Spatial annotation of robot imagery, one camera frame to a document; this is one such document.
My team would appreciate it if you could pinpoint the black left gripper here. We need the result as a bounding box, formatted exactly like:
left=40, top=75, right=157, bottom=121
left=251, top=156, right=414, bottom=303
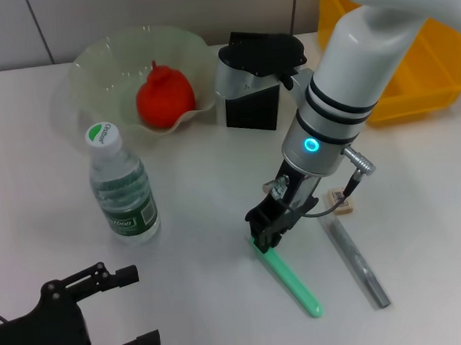
left=0, top=258, right=163, bottom=345

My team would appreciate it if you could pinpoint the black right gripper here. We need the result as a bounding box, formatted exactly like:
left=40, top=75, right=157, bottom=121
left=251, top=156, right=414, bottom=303
left=241, top=159, right=325, bottom=257

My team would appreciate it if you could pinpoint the mint green pen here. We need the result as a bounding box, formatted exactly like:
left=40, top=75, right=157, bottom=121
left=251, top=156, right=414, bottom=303
left=248, top=231, right=325, bottom=323

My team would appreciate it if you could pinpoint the clear water bottle green label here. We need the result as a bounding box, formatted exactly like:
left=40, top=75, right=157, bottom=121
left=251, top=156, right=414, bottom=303
left=84, top=117, right=163, bottom=249

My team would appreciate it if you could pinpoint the red pomegranate toy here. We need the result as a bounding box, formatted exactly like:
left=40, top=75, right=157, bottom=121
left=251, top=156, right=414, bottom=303
left=133, top=57, right=198, bottom=130

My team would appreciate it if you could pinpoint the beige eraser with barcode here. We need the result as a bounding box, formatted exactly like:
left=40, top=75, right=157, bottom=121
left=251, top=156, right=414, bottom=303
left=327, top=187, right=355, bottom=216

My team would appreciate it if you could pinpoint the grey pen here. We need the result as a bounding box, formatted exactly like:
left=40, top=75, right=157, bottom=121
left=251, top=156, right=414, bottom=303
left=318, top=211, right=392, bottom=313

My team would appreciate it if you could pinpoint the black mesh pen holder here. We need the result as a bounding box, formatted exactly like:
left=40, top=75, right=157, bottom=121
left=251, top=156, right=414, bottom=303
left=220, top=28, right=291, bottom=133

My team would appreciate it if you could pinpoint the green glass fruit bowl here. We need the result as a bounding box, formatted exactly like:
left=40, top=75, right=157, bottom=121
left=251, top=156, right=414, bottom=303
left=64, top=21, right=222, bottom=143

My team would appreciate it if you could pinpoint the yellow plastic storage bin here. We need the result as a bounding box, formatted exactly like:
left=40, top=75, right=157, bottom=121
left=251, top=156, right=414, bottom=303
left=316, top=0, right=461, bottom=131

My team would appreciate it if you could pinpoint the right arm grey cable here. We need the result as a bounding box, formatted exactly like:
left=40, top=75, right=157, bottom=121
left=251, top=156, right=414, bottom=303
left=259, top=144, right=380, bottom=221

